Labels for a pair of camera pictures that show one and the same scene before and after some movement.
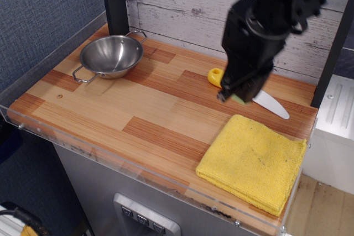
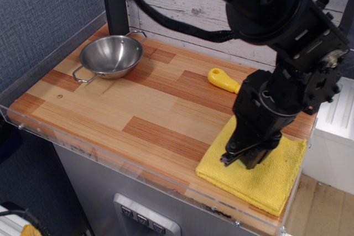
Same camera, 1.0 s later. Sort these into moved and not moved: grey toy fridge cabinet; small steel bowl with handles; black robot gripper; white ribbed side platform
Moved: black robot gripper
Not moved: small steel bowl with handles; grey toy fridge cabinet; white ribbed side platform
